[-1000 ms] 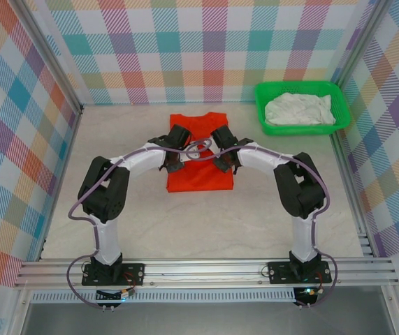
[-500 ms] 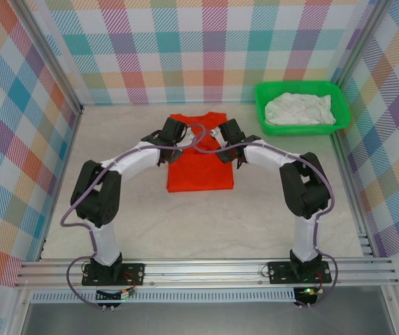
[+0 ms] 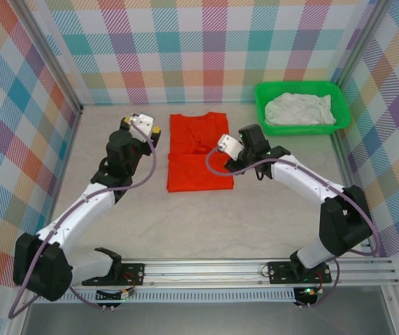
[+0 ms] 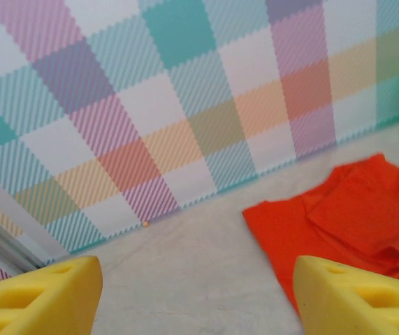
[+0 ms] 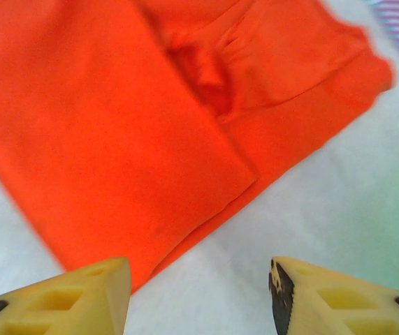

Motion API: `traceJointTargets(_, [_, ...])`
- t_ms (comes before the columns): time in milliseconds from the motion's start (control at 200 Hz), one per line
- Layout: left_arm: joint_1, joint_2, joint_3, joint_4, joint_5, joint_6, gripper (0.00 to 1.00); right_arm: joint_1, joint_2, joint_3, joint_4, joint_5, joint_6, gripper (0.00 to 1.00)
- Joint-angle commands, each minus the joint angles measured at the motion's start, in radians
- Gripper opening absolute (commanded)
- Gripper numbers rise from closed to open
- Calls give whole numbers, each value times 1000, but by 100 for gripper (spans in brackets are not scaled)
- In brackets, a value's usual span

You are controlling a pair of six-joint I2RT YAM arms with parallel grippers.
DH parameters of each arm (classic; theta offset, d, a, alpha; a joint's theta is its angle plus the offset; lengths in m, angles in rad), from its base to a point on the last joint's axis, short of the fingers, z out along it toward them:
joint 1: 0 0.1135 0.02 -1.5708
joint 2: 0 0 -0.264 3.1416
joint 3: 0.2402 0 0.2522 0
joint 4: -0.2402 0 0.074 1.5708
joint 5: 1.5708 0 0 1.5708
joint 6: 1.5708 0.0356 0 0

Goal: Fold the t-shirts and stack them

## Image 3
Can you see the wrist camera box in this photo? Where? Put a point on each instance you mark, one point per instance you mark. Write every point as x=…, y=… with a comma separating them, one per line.
x=143, y=122
x=230, y=144

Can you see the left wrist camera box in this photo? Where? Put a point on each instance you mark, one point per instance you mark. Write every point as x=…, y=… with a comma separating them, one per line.
x=143, y=122

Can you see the grey metal panel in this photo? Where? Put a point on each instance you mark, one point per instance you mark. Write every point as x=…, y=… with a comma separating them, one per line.
x=202, y=319

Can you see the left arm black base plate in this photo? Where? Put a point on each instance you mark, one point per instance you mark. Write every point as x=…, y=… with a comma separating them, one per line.
x=132, y=272

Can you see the orange t-shirt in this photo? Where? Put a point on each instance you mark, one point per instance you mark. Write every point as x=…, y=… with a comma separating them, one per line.
x=192, y=171

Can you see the aluminium frame post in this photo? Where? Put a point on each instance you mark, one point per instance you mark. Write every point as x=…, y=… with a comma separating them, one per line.
x=54, y=59
x=360, y=42

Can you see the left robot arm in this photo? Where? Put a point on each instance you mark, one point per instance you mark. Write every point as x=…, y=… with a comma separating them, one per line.
x=42, y=268

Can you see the black connector bracket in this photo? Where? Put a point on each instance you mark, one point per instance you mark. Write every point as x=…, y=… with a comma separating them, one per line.
x=105, y=296
x=304, y=296

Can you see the green plastic basket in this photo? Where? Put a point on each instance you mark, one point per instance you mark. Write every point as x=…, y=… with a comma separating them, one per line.
x=276, y=130

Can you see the aluminium mounting rail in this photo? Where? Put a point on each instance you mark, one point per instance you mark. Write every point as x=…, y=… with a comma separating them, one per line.
x=202, y=270

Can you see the white t-shirt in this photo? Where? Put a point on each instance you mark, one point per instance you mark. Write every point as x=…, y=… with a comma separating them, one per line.
x=300, y=108

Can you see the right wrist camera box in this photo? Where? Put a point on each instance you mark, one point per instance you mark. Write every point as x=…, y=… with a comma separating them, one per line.
x=230, y=144

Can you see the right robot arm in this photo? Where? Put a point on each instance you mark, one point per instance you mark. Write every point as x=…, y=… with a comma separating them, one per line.
x=346, y=223

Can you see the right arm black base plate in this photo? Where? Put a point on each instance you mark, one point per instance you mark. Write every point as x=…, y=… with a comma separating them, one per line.
x=279, y=272

